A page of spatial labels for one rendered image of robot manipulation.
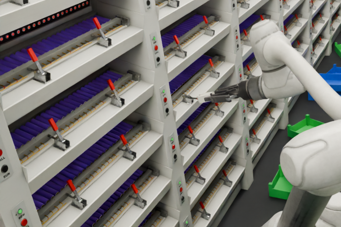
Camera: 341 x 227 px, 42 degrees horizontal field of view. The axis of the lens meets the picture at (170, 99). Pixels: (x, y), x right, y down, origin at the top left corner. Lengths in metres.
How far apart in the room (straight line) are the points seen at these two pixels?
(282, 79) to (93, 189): 0.73
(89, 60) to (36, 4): 0.24
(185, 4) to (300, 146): 0.87
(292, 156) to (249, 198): 1.48
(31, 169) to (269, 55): 0.82
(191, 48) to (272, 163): 1.16
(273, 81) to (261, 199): 1.04
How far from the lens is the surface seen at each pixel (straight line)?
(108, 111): 1.42
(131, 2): 1.50
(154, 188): 1.71
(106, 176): 1.47
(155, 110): 1.62
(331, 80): 3.63
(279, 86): 1.60
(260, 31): 1.54
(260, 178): 2.66
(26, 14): 1.14
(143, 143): 1.60
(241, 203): 2.49
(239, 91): 1.69
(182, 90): 1.88
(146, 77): 1.57
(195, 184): 2.04
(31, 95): 1.14
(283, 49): 1.47
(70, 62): 1.28
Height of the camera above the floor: 1.54
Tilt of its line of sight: 24 degrees down
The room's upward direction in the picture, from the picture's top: 10 degrees counter-clockwise
